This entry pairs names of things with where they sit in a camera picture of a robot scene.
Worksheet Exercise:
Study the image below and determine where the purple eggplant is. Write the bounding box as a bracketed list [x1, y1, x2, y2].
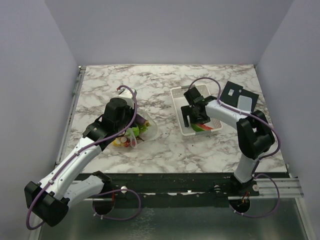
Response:
[135, 114, 151, 127]

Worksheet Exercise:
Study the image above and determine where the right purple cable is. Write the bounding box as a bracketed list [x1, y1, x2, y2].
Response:
[188, 77, 281, 176]

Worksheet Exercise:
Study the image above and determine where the red watermelon slice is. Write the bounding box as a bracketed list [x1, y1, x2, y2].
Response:
[191, 123, 213, 132]

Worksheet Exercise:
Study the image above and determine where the clear dotted zip bag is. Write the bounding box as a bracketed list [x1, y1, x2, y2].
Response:
[116, 109, 158, 148]

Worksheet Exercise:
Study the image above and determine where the white perforated plastic basket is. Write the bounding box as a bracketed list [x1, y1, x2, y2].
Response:
[170, 85, 223, 138]

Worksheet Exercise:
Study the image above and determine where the green round guava fruit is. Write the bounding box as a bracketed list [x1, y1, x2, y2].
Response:
[130, 126, 140, 137]

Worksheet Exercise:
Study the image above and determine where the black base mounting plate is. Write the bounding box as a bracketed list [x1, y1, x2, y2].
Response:
[72, 171, 266, 208]

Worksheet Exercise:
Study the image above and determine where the aluminium side rail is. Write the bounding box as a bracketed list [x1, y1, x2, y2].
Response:
[55, 65, 87, 165]

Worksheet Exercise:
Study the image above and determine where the grey rectangular pad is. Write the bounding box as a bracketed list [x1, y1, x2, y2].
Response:
[237, 95, 252, 112]

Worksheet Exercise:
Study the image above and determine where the black square mat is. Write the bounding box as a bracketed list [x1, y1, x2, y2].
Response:
[220, 81, 259, 112]

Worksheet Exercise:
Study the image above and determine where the purple cable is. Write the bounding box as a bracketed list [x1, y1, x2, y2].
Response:
[26, 85, 138, 230]
[188, 77, 281, 176]

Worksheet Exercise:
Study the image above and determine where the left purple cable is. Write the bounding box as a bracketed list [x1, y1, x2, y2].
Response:
[26, 85, 138, 230]

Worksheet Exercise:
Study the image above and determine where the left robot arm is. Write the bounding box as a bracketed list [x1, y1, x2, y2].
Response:
[24, 96, 138, 230]

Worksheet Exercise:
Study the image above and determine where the yellow bell pepper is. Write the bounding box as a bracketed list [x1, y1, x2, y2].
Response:
[112, 138, 123, 147]

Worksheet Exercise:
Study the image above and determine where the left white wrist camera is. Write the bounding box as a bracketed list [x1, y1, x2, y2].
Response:
[117, 88, 137, 106]

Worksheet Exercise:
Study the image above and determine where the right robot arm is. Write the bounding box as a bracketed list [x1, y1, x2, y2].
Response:
[180, 87, 275, 196]

